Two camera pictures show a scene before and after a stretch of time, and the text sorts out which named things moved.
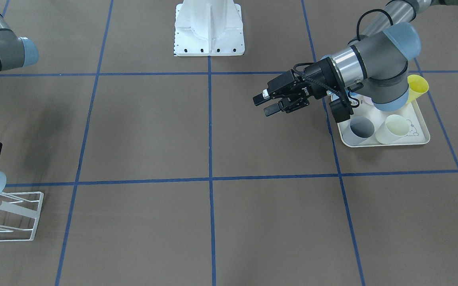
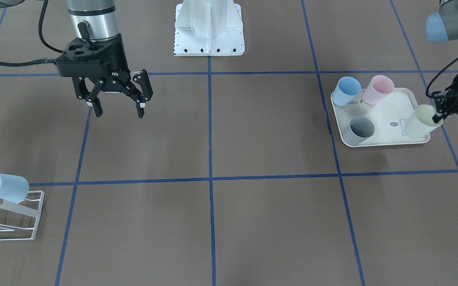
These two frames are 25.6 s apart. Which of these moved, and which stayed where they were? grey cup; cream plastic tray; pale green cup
Moved: pale green cup
Stayed: cream plastic tray; grey cup
